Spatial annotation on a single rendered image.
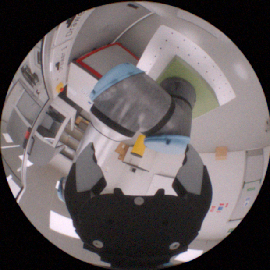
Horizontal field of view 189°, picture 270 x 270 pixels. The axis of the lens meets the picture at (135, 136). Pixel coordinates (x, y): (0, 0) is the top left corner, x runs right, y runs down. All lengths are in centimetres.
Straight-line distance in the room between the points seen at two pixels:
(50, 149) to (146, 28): 177
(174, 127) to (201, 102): 23
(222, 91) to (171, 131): 38
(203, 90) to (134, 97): 27
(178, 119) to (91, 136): 18
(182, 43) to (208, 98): 24
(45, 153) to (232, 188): 381
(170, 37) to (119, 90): 32
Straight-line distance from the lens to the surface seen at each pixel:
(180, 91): 29
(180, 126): 20
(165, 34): 40
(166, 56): 42
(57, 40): 51
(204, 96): 38
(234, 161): 310
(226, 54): 131
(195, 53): 41
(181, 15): 120
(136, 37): 125
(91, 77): 69
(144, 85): 16
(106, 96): 16
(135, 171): 395
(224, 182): 296
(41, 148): 132
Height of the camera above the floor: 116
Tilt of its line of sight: 21 degrees down
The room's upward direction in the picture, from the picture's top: 157 degrees counter-clockwise
